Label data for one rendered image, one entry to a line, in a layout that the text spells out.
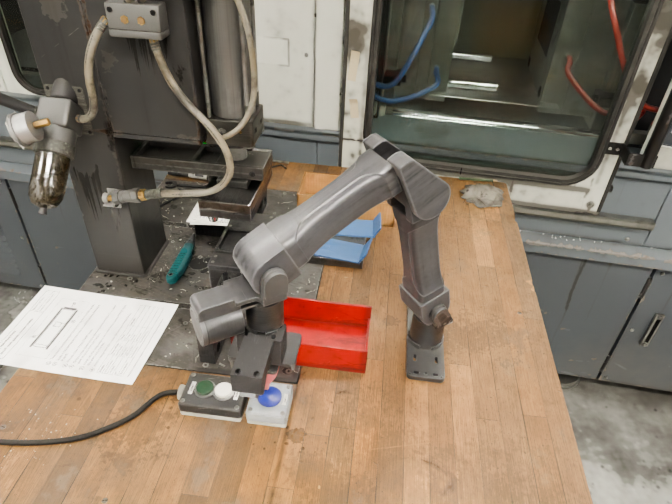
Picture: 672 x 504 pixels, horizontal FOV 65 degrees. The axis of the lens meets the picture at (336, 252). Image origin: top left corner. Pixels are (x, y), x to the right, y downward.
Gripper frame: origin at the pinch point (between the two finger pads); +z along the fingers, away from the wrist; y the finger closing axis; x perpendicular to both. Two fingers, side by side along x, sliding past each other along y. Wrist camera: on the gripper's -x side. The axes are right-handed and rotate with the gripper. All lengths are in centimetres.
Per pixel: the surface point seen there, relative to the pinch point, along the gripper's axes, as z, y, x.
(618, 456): 95, 109, 63
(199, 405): 4.2, -10.7, -3.0
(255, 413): 4.2, -1.3, -3.0
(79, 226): 50, -98, 101
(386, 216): 3, 17, 59
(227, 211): -15.3, -13.0, 25.6
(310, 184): 3, -4, 70
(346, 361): 4.0, 12.2, 10.3
